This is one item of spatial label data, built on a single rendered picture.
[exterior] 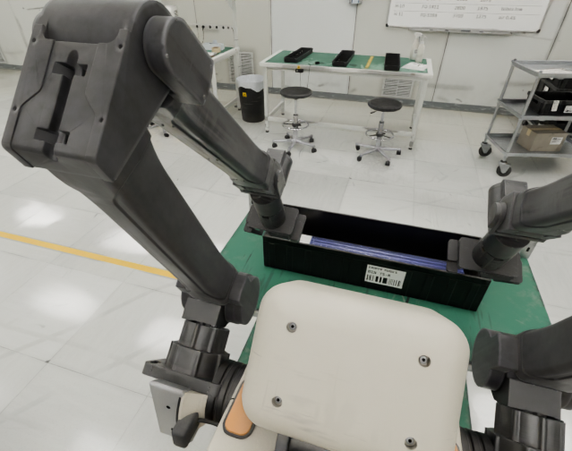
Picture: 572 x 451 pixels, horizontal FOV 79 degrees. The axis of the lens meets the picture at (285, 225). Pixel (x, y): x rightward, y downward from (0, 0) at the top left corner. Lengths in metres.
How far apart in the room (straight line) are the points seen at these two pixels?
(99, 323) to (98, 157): 2.12
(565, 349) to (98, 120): 0.44
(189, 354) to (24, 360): 1.90
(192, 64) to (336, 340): 0.27
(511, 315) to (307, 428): 0.77
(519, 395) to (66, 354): 2.09
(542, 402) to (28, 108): 0.57
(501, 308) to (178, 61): 0.96
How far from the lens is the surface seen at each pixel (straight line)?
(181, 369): 0.53
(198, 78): 0.30
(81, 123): 0.26
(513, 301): 1.10
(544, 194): 0.54
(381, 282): 0.96
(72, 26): 0.30
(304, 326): 0.35
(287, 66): 4.09
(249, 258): 1.05
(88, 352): 2.24
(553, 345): 0.46
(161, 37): 0.27
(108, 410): 2.00
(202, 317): 0.53
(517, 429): 0.53
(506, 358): 0.51
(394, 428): 0.37
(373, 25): 5.46
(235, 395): 0.48
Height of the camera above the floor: 1.65
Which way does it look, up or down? 37 degrees down
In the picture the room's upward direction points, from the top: straight up
